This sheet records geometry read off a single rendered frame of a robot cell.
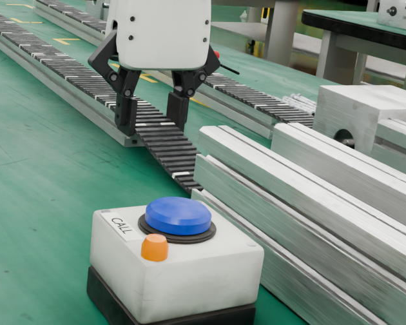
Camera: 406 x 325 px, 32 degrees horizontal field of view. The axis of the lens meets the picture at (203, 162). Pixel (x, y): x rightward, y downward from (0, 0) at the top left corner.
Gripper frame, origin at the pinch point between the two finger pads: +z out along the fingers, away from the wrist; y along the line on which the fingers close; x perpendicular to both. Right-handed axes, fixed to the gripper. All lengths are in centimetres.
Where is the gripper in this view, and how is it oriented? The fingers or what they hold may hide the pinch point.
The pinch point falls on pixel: (151, 115)
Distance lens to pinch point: 75.3
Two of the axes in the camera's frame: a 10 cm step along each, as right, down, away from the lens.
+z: -1.2, 9.4, 3.2
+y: -8.6, 0.6, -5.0
